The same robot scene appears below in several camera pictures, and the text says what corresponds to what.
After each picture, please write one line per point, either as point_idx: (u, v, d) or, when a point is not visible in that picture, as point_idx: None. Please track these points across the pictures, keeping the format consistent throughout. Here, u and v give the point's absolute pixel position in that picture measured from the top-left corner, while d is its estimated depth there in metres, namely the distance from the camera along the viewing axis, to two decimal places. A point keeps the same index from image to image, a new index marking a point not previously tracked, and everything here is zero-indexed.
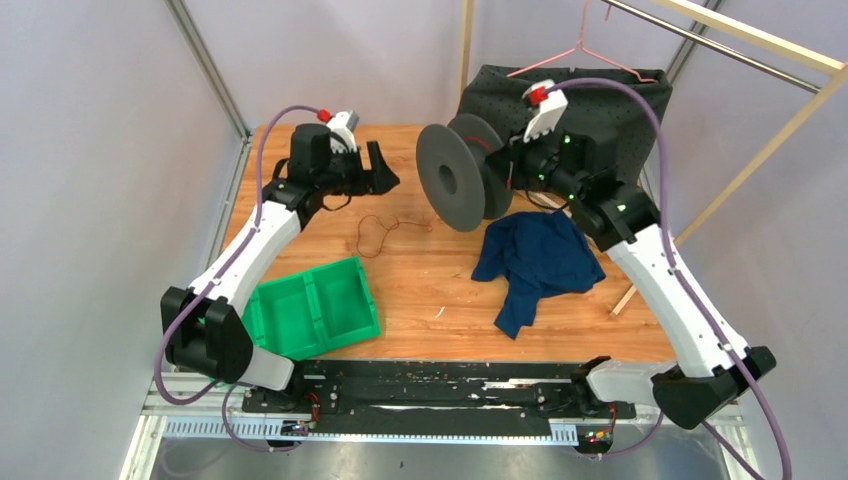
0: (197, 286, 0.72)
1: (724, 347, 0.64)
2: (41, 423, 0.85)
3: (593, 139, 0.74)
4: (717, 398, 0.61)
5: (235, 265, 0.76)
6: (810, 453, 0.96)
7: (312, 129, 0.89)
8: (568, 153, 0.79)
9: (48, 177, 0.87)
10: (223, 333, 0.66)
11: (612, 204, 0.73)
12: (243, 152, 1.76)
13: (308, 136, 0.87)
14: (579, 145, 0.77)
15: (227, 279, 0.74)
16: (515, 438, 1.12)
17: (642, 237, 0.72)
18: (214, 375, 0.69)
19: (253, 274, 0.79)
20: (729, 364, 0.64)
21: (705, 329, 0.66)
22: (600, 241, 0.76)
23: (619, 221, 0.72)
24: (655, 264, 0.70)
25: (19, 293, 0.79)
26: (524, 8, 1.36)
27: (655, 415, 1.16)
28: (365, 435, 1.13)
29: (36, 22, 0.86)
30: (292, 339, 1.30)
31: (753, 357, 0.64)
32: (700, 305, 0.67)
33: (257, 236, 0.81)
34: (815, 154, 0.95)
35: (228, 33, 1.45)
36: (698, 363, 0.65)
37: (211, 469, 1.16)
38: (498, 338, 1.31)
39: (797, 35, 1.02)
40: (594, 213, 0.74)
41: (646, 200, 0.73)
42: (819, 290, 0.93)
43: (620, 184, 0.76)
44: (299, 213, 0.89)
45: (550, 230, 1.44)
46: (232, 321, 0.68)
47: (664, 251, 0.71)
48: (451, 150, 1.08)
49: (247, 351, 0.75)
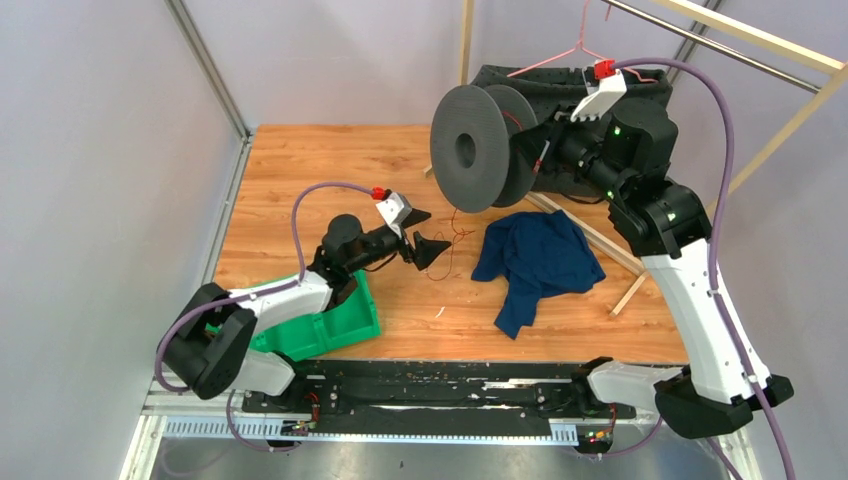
0: (235, 292, 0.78)
1: (748, 377, 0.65)
2: (41, 421, 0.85)
3: (648, 134, 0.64)
4: (733, 426, 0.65)
5: (273, 294, 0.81)
6: (809, 451, 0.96)
7: (343, 230, 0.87)
8: (615, 145, 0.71)
9: (48, 175, 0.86)
10: (235, 340, 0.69)
11: (660, 211, 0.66)
12: (243, 152, 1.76)
13: (336, 244, 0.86)
14: (630, 139, 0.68)
15: (261, 301, 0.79)
16: (514, 438, 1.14)
17: (688, 252, 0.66)
18: (193, 381, 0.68)
19: (278, 311, 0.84)
20: (747, 393, 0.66)
21: (731, 357, 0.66)
22: (638, 247, 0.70)
23: (666, 231, 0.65)
24: (695, 284, 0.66)
25: (18, 291, 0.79)
26: (524, 8, 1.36)
27: (655, 416, 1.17)
28: (365, 434, 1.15)
29: (37, 22, 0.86)
30: (294, 338, 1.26)
31: (775, 389, 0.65)
32: (732, 332, 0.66)
33: (297, 287, 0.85)
34: (815, 154, 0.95)
35: (227, 33, 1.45)
36: (716, 388, 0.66)
37: (210, 469, 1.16)
38: (498, 338, 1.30)
39: (797, 36, 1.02)
40: (638, 216, 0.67)
41: (696, 210, 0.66)
42: (820, 289, 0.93)
43: (669, 184, 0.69)
44: (330, 299, 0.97)
45: (549, 230, 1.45)
46: (245, 334, 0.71)
47: (707, 269, 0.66)
48: (479, 114, 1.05)
49: (230, 377, 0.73)
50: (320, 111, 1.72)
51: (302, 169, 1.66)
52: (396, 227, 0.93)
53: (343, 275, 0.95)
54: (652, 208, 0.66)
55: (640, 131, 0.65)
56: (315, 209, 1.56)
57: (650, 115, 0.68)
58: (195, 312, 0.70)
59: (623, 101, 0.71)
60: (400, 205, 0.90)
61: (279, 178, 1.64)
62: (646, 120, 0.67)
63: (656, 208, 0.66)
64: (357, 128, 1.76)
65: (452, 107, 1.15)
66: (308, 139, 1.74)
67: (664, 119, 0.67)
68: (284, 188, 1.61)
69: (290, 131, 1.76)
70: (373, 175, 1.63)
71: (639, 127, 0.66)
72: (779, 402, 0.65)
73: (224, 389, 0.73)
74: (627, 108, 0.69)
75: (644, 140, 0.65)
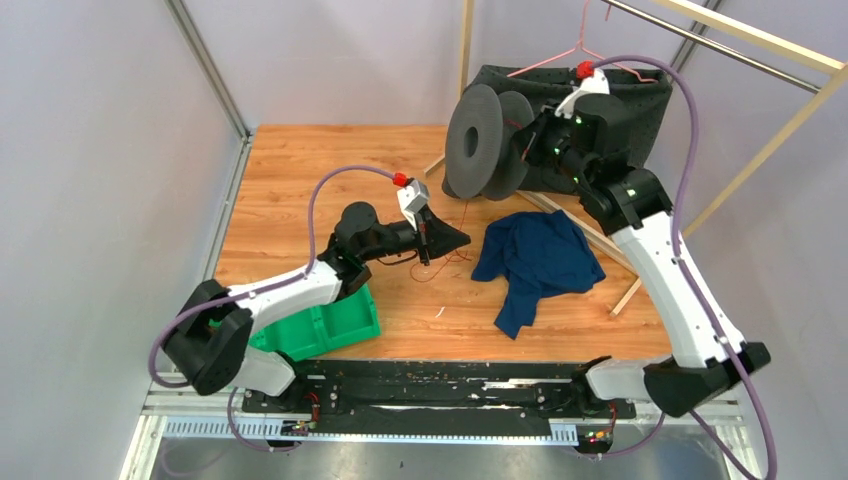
0: (234, 291, 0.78)
1: (719, 340, 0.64)
2: (41, 422, 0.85)
3: (602, 120, 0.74)
4: (707, 390, 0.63)
5: (275, 290, 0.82)
6: (806, 451, 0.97)
7: (357, 219, 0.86)
8: (580, 134, 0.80)
9: (48, 175, 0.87)
10: (231, 341, 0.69)
11: (621, 189, 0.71)
12: (243, 152, 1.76)
13: (348, 232, 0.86)
14: (590, 126, 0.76)
15: (261, 299, 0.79)
16: (514, 438, 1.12)
17: (649, 223, 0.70)
18: (193, 376, 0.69)
19: (280, 307, 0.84)
20: (723, 356, 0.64)
21: (702, 321, 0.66)
22: (606, 226, 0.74)
23: (627, 205, 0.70)
24: (659, 252, 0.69)
25: (19, 290, 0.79)
26: (524, 8, 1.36)
27: (656, 416, 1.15)
28: (364, 435, 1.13)
29: (38, 23, 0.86)
30: (294, 337, 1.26)
31: (750, 353, 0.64)
32: (699, 296, 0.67)
33: (302, 282, 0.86)
34: (814, 154, 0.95)
35: (228, 33, 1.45)
36: (692, 354, 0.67)
37: (212, 469, 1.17)
38: (498, 338, 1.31)
39: (797, 35, 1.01)
40: (603, 196, 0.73)
41: (657, 187, 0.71)
42: (817, 290, 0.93)
43: (633, 169, 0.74)
44: (341, 289, 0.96)
45: (549, 230, 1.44)
46: (243, 333, 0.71)
47: (670, 239, 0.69)
48: (484, 107, 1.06)
49: (231, 374, 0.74)
50: (320, 111, 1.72)
51: (302, 169, 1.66)
52: (410, 216, 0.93)
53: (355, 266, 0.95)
54: (614, 187, 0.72)
55: (597, 118, 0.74)
56: (316, 209, 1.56)
57: (607, 105, 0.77)
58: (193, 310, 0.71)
59: (584, 96, 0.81)
60: (419, 193, 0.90)
61: (279, 178, 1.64)
62: (602, 110, 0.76)
63: (618, 187, 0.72)
64: (356, 128, 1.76)
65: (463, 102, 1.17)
66: (308, 139, 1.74)
67: (619, 109, 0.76)
68: (284, 188, 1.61)
69: (290, 131, 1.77)
70: (373, 176, 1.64)
71: (596, 114, 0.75)
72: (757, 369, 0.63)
73: (227, 386, 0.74)
74: (588, 100, 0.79)
75: (601, 126, 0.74)
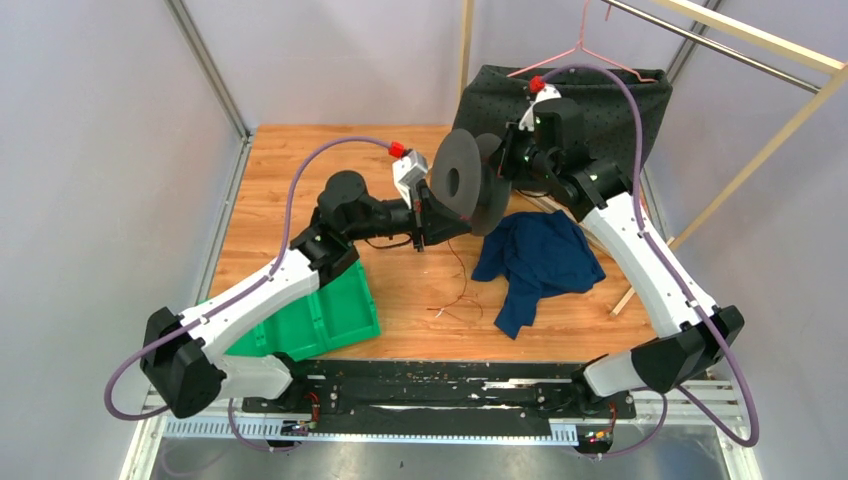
0: (188, 316, 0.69)
1: (691, 303, 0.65)
2: (41, 422, 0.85)
3: (557, 114, 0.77)
4: (684, 352, 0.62)
5: (232, 307, 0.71)
6: (806, 451, 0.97)
7: (344, 190, 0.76)
8: (541, 134, 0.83)
9: (49, 176, 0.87)
10: (186, 375, 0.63)
11: (584, 174, 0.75)
12: (244, 152, 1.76)
13: (332, 205, 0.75)
14: (548, 123, 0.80)
15: (216, 322, 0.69)
16: (512, 438, 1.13)
17: (613, 203, 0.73)
18: (168, 402, 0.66)
19: (247, 321, 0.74)
20: (696, 320, 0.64)
21: (673, 287, 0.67)
22: (577, 212, 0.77)
23: (591, 188, 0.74)
24: (625, 228, 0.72)
25: (20, 291, 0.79)
26: (524, 8, 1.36)
27: (655, 415, 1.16)
28: (364, 435, 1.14)
29: (38, 23, 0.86)
30: (293, 337, 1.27)
31: (722, 314, 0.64)
32: (667, 264, 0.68)
33: (267, 284, 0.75)
34: (814, 154, 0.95)
35: (228, 33, 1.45)
36: (667, 321, 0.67)
37: (211, 469, 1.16)
38: (498, 338, 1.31)
39: (798, 35, 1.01)
40: (568, 183, 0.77)
41: (617, 171, 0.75)
42: (817, 290, 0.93)
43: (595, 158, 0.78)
44: (323, 271, 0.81)
45: (549, 230, 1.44)
46: (199, 364, 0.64)
47: (634, 216, 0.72)
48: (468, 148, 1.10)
49: (215, 388, 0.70)
50: (320, 110, 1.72)
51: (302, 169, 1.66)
52: (406, 190, 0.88)
53: (343, 245, 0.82)
54: (577, 174, 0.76)
55: (552, 115, 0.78)
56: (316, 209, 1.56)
57: (560, 101, 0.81)
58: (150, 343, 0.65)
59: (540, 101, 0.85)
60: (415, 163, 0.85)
61: (279, 178, 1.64)
62: (557, 105, 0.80)
63: (581, 173, 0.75)
64: (356, 128, 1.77)
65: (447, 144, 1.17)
66: (308, 139, 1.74)
67: (572, 103, 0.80)
68: (284, 188, 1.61)
69: (291, 131, 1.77)
70: (373, 175, 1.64)
71: (552, 111, 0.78)
72: (730, 330, 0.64)
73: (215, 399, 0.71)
74: (543, 101, 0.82)
75: (557, 120, 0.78)
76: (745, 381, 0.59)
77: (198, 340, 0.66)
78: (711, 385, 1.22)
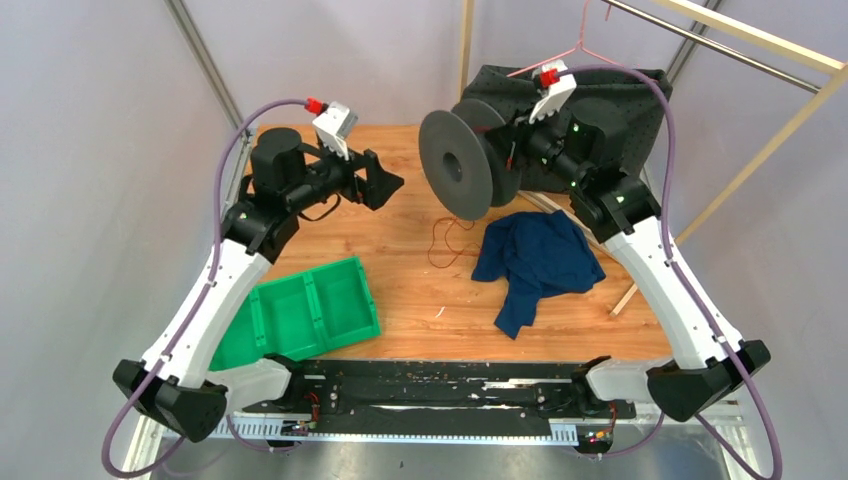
0: (148, 360, 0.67)
1: (718, 339, 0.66)
2: (41, 422, 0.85)
3: (602, 131, 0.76)
4: (710, 389, 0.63)
5: (190, 331, 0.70)
6: (806, 451, 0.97)
7: (278, 140, 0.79)
8: (575, 142, 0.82)
9: (48, 177, 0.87)
10: (184, 408, 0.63)
11: (611, 196, 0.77)
12: (243, 152, 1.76)
13: (269, 154, 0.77)
14: (587, 135, 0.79)
15: (179, 353, 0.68)
16: (513, 438, 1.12)
17: (641, 229, 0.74)
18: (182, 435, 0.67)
19: (212, 336, 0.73)
20: (722, 356, 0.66)
21: (699, 321, 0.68)
22: (599, 233, 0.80)
23: (616, 212, 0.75)
24: (651, 255, 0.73)
25: (20, 291, 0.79)
26: (525, 8, 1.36)
27: (655, 415, 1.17)
28: (364, 435, 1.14)
29: (36, 23, 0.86)
30: (295, 338, 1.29)
31: (749, 351, 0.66)
32: (696, 298, 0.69)
33: (213, 292, 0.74)
34: (814, 154, 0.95)
35: (228, 33, 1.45)
36: (690, 354, 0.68)
37: (211, 469, 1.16)
38: (498, 338, 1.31)
39: (797, 34, 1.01)
40: (594, 204, 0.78)
41: (644, 192, 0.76)
42: (817, 290, 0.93)
43: (624, 176, 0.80)
44: (267, 245, 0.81)
45: (549, 230, 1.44)
46: (189, 395, 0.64)
47: (661, 243, 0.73)
48: (440, 124, 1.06)
49: (217, 407, 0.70)
50: None
51: None
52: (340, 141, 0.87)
53: (280, 212, 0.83)
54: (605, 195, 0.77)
55: (595, 129, 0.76)
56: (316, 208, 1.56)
57: (604, 113, 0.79)
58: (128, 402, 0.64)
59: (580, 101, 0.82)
60: (343, 112, 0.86)
61: None
62: (600, 119, 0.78)
63: (608, 195, 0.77)
64: (356, 127, 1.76)
65: (428, 130, 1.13)
66: (308, 139, 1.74)
67: (619, 117, 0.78)
68: None
69: None
70: None
71: (595, 125, 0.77)
72: (755, 366, 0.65)
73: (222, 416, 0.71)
74: (586, 108, 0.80)
75: (599, 137, 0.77)
76: (772, 427, 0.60)
77: (171, 378, 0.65)
78: None
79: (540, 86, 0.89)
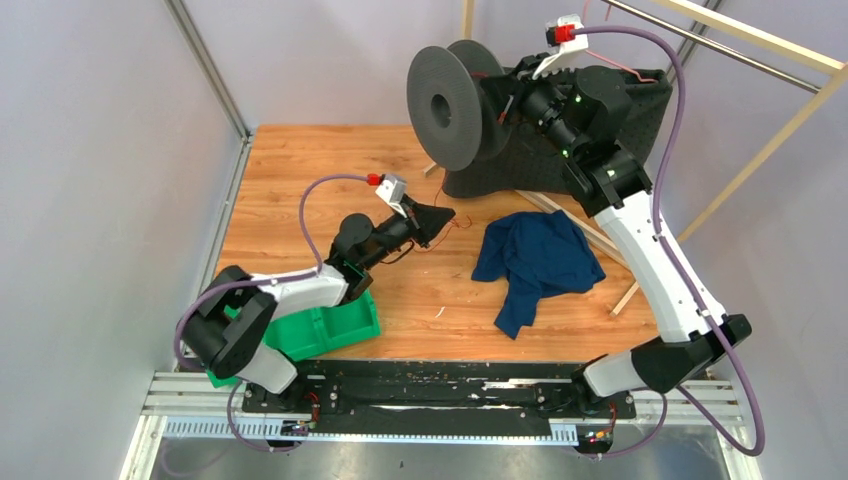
0: (257, 275, 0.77)
1: (702, 312, 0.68)
2: (41, 422, 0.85)
3: (605, 106, 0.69)
4: (691, 361, 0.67)
5: (293, 282, 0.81)
6: (808, 453, 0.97)
7: (355, 230, 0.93)
8: (574, 113, 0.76)
9: (49, 176, 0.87)
10: (255, 321, 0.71)
11: (602, 170, 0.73)
12: (243, 152, 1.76)
13: (347, 244, 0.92)
14: (588, 108, 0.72)
15: (282, 287, 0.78)
16: (514, 438, 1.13)
17: (630, 202, 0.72)
18: (209, 357, 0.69)
19: (294, 299, 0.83)
20: (705, 330, 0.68)
21: (685, 295, 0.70)
22: (588, 207, 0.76)
23: (608, 186, 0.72)
24: (640, 230, 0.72)
25: (19, 290, 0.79)
26: (525, 7, 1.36)
27: (655, 416, 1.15)
28: (364, 435, 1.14)
29: (38, 23, 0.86)
30: (294, 338, 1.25)
31: (731, 325, 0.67)
32: (681, 272, 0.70)
33: (314, 278, 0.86)
34: (813, 155, 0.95)
35: (228, 33, 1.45)
36: (676, 328, 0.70)
37: (211, 469, 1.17)
38: (498, 338, 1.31)
39: (798, 35, 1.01)
40: (585, 177, 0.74)
41: (635, 166, 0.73)
42: (820, 290, 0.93)
43: (617, 148, 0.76)
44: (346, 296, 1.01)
45: (549, 230, 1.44)
46: (265, 316, 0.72)
47: (650, 217, 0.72)
48: (428, 60, 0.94)
49: (247, 358, 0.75)
50: (320, 111, 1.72)
51: (303, 169, 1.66)
52: (396, 205, 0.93)
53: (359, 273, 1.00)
54: (597, 169, 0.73)
55: (598, 103, 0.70)
56: (316, 209, 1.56)
57: (609, 85, 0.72)
58: (216, 290, 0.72)
59: (584, 69, 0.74)
60: (394, 182, 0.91)
61: (278, 178, 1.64)
62: (603, 92, 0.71)
63: (600, 168, 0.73)
64: (357, 128, 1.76)
65: (417, 71, 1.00)
66: (308, 139, 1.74)
67: (622, 90, 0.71)
68: (284, 188, 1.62)
69: (290, 131, 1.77)
70: None
71: (598, 98, 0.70)
72: (738, 340, 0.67)
73: (236, 373, 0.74)
74: (590, 78, 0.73)
75: (602, 112, 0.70)
76: (754, 395, 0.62)
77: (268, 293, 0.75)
78: (710, 385, 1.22)
79: (552, 41, 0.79)
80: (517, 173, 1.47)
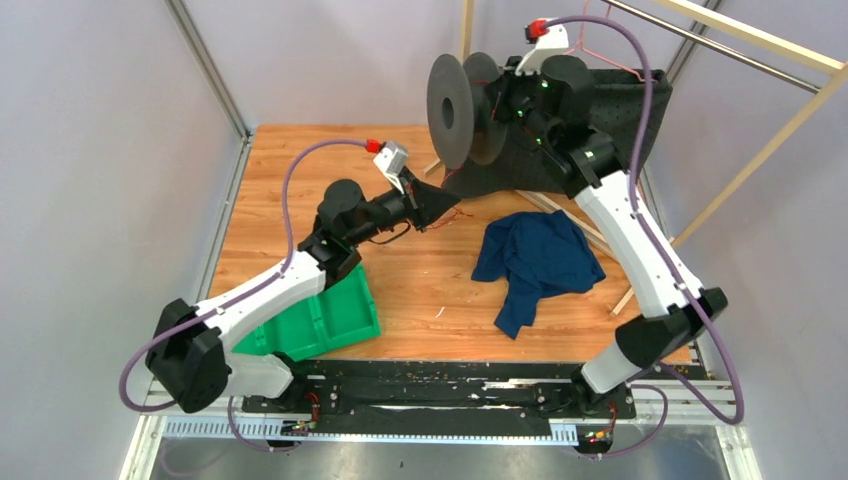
0: (204, 306, 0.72)
1: (679, 285, 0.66)
2: (40, 423, 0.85)
3: (569, 86, 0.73)
4: (669, 333, 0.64)
5: (245, 301, 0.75)
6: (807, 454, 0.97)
7: (343, 197, 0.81)
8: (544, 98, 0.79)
9: (49, 177, 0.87)
10: (200, 364, 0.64)
11: (580, 152, 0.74)
12: (244, 152, 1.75)
13: (333, 212, 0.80)
14: (555, 91, 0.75)
15: (231, 312, 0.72)
16: (514, 438, 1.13)
17: (608, 182, 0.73)
18: (175, 395, 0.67)
19: (257, 315, 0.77)
20: (683, 301, 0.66)
21: (663, 269, 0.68)
22: (569, 190, 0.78)
23: (586, 166, 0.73)
24: (618, 209, 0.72)
25: (20, 291, 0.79)
26: (525, 7, 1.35)
27: (655, 416, 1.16)
28: (364, 434, 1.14)
29: (38, 25, 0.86)
30: (293, 337, 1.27)
31: (708, 297, 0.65)
32: (659, 248, 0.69)
33: (280, 282, 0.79)
34: (813, 155, 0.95)
35: (228, 34, 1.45)
36: (654, 301, 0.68)
37: (211, 469, 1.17)
38: (498, 338, 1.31)
39: (798, 35, 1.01)
40: (564, 160, 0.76)
41: (613, 146, 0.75)
42: (819, 291, 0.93)
43: (593, 130, 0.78)
44: (328, 275, 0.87)
45: (549, 230, 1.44)
46: (213, 354, 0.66)
47: (628, 196, 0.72)
48: (442, 68, 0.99)
49: (222, 382, 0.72)
50: (321, 111, 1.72)
51: (303, 169, 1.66)
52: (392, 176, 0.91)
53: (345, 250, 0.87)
54: (574, 150, 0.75)
55: (562, 83, 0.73)
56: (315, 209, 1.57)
57: (574, 67, 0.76)
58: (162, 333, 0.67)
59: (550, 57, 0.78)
60: (393, 150, 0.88)
61: (278, 178, 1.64)
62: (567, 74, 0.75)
63: (578, 149, 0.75)
64: (357, 128, 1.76)
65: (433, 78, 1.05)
66: (308, 139, 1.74)
67: (586, 71, 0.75)
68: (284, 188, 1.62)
69: (291, 131, 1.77)
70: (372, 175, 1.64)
71: (562, 78, 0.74)
72: (715, 310, 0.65)
73: (216, 397, 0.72)
74: (557, 63, 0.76)
75: (567, 92, 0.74)
76: (729, 363, 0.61)
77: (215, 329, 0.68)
78: (710, 385, 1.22)
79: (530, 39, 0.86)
80: (516, 173, 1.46)
